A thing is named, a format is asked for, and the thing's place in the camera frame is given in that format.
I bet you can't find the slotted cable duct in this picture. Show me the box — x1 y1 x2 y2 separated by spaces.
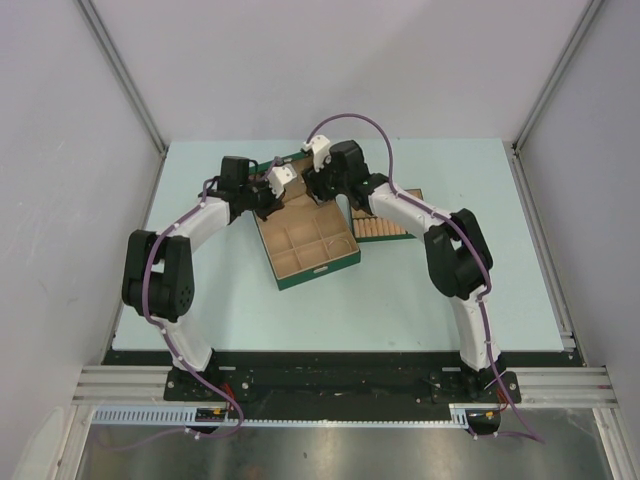
93 401 498 428

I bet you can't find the aluminium frame post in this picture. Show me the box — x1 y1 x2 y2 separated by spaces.
73 0 168 158
511 0 608 154

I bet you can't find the aluminium frame post left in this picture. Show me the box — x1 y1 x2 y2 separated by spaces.
73 0 168 158

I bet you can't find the green jewelry box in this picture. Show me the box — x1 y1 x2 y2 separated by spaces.
254 177 361 291

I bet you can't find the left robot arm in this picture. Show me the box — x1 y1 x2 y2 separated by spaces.
122 156 296 400

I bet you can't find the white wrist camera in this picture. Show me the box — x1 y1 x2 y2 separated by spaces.
265 163 298 198
301 135 331 172

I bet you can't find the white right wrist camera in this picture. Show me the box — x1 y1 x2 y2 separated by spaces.
301 135 331 172

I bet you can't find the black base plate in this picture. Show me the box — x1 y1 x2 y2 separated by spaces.
103 350 583 416

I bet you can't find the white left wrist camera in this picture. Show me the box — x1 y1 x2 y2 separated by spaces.
265 163 298 198

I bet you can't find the aluminium front rail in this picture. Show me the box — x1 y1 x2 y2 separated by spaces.
72 366 170 405

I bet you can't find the aluminium frame post right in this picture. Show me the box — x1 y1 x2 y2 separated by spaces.
511 0 608 154

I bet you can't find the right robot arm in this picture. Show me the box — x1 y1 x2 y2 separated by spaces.
302 135 504 401

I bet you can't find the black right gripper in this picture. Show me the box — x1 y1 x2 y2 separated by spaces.
301 152 349 207

